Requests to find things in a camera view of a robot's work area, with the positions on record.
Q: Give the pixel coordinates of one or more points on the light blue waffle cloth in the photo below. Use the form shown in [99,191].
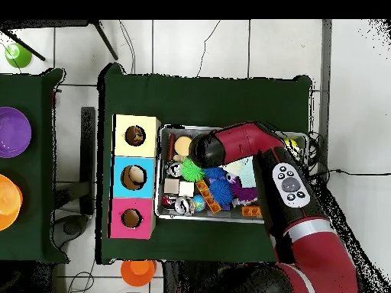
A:
[243,172]

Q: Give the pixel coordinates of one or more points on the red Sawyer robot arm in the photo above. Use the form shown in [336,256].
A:
[244,140]

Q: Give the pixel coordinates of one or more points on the wooden box with three holes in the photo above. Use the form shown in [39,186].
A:
[149,183]

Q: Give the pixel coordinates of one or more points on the silver mesh bin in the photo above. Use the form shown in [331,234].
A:
[183,217]

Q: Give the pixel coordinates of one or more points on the green spiky ball with eye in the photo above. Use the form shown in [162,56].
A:
[191,170]

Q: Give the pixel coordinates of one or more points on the orange sponge disc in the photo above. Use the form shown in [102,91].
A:
[182,146]

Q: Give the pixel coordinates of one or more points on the blue spiky ball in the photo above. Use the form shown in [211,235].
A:
[220,191]
[213,173]

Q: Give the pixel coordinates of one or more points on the black can silver top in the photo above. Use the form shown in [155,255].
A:
[173,169]

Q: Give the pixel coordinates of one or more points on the orange plastic grid block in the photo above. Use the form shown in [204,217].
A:
[209,198]

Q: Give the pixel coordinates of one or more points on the crushed silver can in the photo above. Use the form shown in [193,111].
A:
[184,206]

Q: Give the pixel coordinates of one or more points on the yellow ball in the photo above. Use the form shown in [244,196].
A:
[290,142]

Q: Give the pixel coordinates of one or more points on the black upright panel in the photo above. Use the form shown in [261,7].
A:
[88,152]

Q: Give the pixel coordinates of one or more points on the orange cup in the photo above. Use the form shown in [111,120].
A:
[137,273]

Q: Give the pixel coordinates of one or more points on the black tripod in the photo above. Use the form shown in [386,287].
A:
[105,41]

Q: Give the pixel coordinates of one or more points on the dark green side tablecloth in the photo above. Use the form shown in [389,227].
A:
[33,91]

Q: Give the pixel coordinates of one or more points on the purple bowl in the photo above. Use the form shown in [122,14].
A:
[13,132]

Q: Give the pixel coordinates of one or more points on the orange bowl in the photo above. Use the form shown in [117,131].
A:
[9,201]

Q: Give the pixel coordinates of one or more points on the green cup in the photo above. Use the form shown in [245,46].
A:
[18,56]

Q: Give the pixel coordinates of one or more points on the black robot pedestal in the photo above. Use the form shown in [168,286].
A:
[189,277]

